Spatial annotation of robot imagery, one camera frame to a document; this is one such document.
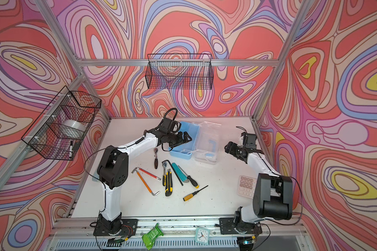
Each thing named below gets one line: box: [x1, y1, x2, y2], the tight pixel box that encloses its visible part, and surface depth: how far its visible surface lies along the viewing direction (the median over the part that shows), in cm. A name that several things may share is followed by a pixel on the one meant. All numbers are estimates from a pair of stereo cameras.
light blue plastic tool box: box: [169, 120, 200, 160], surface depth 95 cm
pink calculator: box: [237, 175, 258, 200], surface depth 86 cm
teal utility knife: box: [171, 162, 190, 184], surface depth 93 cm
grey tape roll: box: [61, 119, 86, 132], surface depth 75 cm
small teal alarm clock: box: [194, 226, 210, 245], surface depth 71 cm
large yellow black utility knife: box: [164, 168, 174, 197], surface depth 88 cm
